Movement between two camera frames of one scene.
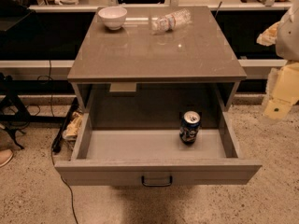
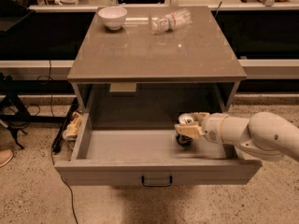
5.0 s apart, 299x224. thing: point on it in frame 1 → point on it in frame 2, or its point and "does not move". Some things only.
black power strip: x=56 y=143 does not move
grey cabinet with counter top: x=163 y=59 does not move
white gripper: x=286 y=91 → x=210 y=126
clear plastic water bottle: x=167 y=22 does not move
